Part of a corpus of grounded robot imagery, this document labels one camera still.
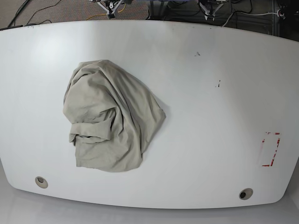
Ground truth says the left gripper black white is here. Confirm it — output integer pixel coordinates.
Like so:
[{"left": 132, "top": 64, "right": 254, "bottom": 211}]
[{"left": 198, "top": 0, "right": 228, "bottom": 21}]

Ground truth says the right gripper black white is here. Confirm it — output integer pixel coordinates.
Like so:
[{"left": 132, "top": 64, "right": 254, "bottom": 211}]
[{"left": 90, "top": 0, "right": 124, "bottom": 19}]

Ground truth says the beige grey t-shirt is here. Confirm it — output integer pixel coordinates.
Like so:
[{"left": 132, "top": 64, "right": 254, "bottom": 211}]
[{"left": 63, "top": 60, "right": 166, "bottom": 172}]

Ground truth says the red tape rectangle marking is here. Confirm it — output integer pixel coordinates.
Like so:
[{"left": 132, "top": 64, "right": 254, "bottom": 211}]
[{"left": 259, "top": 132, "right": 281, "bottom": 167}]

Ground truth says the yellow cable on floor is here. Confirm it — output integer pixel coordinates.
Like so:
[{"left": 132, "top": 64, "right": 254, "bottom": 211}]
[{"left": 85, "top": 2, "right": 131, "bottom": 21}]

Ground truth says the white cable on floor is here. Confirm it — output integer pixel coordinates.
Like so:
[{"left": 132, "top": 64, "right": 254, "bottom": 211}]
[{"left": 221, "top": 10, "right": 280, "bottom": 28}]

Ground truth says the left table cable grommet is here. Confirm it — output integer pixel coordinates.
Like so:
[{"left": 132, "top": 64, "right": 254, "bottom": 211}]
[{"left": 35, "top": 176, "right": 48, "bottom": 189}]

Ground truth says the table cable grommet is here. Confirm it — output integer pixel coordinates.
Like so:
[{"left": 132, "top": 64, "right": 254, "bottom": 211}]
[
  {"left": 35, "top": 176, "right": 48, "bottom": 189},
  {"left": 239, "top": 188, "right": 253, "bottom": 200}
]

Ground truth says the right table cable grommet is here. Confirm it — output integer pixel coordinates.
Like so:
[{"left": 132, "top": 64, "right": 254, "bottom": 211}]
[{"left": 239, "top": 188, "right": 253, "bottom": 200}]

